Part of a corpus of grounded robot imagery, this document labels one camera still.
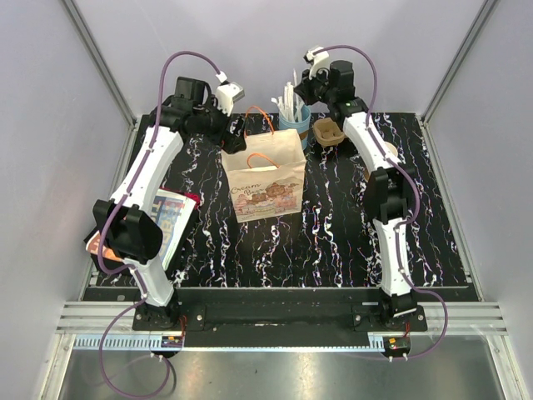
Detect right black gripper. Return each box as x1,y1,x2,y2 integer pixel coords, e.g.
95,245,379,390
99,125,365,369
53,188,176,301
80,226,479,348
292,66,334,108

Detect printed kraft paper bag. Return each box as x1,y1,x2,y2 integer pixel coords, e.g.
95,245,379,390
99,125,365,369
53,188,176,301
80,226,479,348
221,106,306,223

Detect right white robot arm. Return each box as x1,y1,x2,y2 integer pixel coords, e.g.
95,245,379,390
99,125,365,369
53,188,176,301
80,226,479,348
295,60,419,331

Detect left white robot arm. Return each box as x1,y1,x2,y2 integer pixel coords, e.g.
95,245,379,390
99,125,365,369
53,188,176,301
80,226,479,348
92,73,247,330

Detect stacked paper coffee cups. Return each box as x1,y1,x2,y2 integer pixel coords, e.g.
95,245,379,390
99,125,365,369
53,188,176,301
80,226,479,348
363,142,398,182

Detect blue cylindrical stirrer holder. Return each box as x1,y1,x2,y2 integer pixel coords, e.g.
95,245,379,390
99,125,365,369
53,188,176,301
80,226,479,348
278,106,311,150

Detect bottom pulp cup carrier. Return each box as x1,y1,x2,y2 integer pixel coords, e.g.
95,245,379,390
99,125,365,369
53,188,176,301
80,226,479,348
312,117,346,148

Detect red fabric item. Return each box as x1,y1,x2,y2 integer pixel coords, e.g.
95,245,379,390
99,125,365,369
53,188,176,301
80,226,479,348
184,192,202,208

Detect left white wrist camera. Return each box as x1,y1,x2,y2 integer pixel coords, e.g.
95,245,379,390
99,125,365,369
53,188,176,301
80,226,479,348
215,71,245,116

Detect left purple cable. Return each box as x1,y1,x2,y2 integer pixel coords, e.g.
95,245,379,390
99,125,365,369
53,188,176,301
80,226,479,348
98,50,228,397

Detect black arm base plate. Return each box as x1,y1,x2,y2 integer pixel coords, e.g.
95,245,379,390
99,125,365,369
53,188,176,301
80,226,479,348
132,287,427,333

